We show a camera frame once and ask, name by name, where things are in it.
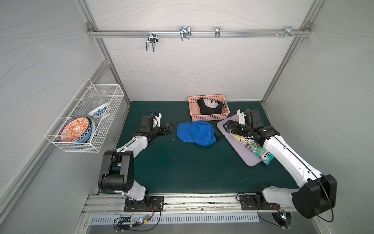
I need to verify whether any blue baseball cap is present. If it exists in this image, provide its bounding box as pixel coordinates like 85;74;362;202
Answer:
177;121;220;146

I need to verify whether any black baseball cap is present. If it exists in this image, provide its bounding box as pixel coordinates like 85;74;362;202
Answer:
197;98;224;115

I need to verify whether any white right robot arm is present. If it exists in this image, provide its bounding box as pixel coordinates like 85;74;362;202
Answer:
219;108;338;218

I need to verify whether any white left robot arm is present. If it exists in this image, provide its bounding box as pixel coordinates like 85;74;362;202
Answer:
98;112;174;203

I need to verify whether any patterned plate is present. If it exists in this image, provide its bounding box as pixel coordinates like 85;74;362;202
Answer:
230;133;255;145

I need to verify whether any lavender plastic tray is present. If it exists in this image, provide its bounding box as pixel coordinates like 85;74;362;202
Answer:
216;115;262;167

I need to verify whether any pink perforated plastic basket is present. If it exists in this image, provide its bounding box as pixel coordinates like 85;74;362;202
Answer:
188;95;230;122

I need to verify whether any green snack packet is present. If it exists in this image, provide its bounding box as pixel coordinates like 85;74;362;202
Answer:
245;142;274;165

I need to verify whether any blue patterned bowl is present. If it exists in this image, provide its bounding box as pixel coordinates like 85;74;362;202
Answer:
87;102;109;119

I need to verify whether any orange patterned bowl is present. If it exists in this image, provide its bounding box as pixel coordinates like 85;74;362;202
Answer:
60;118;90;142

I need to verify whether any metal double hook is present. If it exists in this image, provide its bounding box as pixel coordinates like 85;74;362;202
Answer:
145;33;158;52

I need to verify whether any small metal hook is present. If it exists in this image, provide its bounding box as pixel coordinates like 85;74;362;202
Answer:
215;26;221;38

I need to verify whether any metal corner hook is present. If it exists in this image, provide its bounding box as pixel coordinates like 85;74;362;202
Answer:
274;26;301;38

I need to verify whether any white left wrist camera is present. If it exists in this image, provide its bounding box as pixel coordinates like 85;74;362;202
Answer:
151;112;162;127

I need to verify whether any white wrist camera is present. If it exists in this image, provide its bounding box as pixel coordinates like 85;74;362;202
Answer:
237;107;249;124
151;112;162;127

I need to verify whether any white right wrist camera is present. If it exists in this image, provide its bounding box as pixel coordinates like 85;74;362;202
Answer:
237;107;249;124

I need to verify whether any white wire wall basket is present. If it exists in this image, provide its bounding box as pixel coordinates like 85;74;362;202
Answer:
44;79;124;153

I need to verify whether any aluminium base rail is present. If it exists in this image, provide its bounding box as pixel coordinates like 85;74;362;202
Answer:
81;193;275;215

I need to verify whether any aluminium hanging rail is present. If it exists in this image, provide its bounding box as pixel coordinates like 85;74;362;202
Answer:
88;29;312;39

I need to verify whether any left black cable bundle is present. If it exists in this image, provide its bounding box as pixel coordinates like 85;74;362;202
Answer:
112;201;162;234

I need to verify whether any metal wire hook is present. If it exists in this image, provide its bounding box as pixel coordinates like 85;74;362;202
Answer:
179;26;192;41

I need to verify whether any right black cable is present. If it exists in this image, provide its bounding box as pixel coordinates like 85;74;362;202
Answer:
235;192;293;229

